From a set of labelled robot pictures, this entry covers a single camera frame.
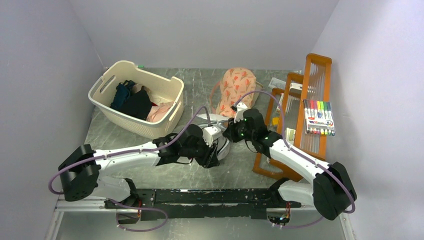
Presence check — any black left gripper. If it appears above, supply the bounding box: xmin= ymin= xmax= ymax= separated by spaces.
xmin=180 ymin=134 xmax=221 ymax=169

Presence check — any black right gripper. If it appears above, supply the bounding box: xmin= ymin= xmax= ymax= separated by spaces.
xmin=223 ymin=114 xmax=256 ymax=143

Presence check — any white mesh laundry bag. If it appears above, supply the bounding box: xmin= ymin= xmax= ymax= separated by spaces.
xmin=199 ymin=113 xmax=230 ymax=161

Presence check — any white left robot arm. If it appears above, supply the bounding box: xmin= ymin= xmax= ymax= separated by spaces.
xmin=58 ymin=124 xmax=229 ymax=208

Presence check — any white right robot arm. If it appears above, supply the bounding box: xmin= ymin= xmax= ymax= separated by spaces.
xmin=223 ymin=106 xmax=357 ymax=220

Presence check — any pink floral mesh bag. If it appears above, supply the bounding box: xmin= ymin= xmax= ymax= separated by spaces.
xmin=209 ymin=67 xmax=263 ymax=118

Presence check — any cream plastic laundry basket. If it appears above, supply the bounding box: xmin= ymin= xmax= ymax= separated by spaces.
xmin=88 ymin=60 xmax=184 ymax=139

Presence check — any orange wooden rack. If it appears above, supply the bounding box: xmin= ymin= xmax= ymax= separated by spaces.
xmin=271 ymin=53 xmax=332 ymax=161

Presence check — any white paper tag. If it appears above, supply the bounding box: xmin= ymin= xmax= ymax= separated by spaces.
xmin=268 ymin=77 xmax=286 ymax=89

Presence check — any pink garment in basket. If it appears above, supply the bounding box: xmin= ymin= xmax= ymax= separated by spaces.
xmin=146 ymin=102 xmax=174 ymax=123

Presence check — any pack of coloured markers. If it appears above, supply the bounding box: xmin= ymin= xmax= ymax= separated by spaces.
xmin=302 ymin=99 xmax=336 ymax=137

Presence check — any black garment in basket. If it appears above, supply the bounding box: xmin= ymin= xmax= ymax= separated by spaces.
xmin=119 ymin=89 xmax=153 ymax=121

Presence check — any teal garment in basket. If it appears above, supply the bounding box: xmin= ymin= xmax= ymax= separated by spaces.
xmin=110 ymin=80 xmax=136 ymax=110

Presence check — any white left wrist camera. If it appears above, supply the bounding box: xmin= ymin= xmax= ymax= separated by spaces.
xmin=202 ymin=126 xmax=222 ymax=147

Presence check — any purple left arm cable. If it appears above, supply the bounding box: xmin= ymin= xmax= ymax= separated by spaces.
xmin=48 ymin=105 xmax=213 ymax=195

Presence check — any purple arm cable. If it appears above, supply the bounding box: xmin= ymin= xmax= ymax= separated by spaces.
xmin=48 ymin=105 xmax=213 ymax=195
xmin=233 ymin=90 xmax=357 ymax=229

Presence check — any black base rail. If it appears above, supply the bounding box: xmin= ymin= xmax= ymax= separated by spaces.
xmin=126 ymin=188 xmax=301 ymax=221

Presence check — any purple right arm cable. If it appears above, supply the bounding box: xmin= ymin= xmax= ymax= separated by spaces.
xmin=233 ymin=90 xmax=357 ymax=229

